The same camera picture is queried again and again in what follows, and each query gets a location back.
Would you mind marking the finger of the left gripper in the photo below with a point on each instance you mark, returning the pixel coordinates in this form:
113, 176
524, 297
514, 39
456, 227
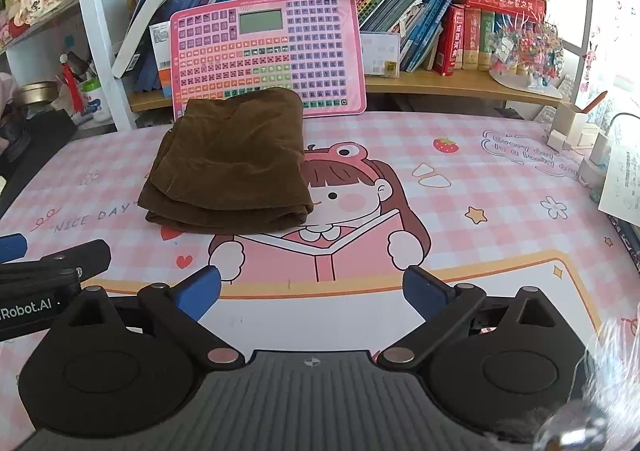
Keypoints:
12, 247
88, 260

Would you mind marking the white power adapter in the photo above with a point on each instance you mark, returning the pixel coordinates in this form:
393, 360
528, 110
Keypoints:
570, 129

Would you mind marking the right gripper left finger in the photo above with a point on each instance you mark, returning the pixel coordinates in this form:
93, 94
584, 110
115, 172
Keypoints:
176, 311

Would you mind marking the colourful candy bouquet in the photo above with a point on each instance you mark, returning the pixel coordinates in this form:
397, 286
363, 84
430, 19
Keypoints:
527, 55

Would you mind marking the white wooden bookshelf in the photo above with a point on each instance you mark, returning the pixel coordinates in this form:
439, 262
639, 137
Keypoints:
398, 38

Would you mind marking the white orange box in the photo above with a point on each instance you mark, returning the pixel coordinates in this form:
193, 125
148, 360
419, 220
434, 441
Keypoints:
160, 37

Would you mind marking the red dictionary book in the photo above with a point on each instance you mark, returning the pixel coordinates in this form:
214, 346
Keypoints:
449, 41

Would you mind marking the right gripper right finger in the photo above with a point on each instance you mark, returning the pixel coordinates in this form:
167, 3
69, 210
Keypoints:
445, 310

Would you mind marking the pink checkered cartoon table mat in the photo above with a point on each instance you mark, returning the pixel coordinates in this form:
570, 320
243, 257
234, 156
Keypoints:
472, 200

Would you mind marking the pink keyboard learning tablet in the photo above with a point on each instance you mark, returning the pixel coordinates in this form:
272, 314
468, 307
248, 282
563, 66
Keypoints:
235, 47

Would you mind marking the gold metal tin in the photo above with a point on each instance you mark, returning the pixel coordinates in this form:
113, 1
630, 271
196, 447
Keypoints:
36, 93

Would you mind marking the large white leaning book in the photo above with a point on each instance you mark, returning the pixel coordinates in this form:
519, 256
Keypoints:
127, 54

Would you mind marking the white green-lid plastic jar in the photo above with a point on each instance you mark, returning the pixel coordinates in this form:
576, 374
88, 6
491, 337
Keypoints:
95, 98

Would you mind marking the black bag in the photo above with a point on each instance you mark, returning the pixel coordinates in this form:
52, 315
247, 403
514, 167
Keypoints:
49, 132

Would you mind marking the brown corduroy trousers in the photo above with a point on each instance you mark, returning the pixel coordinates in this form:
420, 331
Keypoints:
231, 166

